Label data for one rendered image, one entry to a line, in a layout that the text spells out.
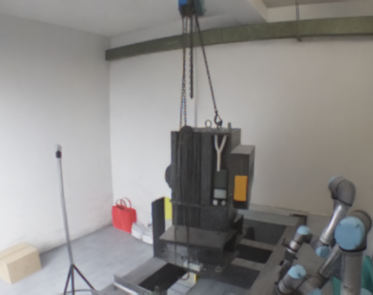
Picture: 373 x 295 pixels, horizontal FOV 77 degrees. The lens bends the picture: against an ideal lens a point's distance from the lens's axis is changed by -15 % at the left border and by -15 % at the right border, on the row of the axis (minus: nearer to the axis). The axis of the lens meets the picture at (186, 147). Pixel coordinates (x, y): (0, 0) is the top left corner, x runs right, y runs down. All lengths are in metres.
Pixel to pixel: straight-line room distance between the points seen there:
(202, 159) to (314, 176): 1.41
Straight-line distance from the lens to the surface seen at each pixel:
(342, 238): 1.14
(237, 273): 2.09
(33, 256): 3.32
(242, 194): 1.76
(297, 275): 1.36
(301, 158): 2.89
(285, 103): 2.88
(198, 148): 1.86
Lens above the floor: 1.76
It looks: 8 degrees down
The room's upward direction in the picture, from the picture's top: straight up
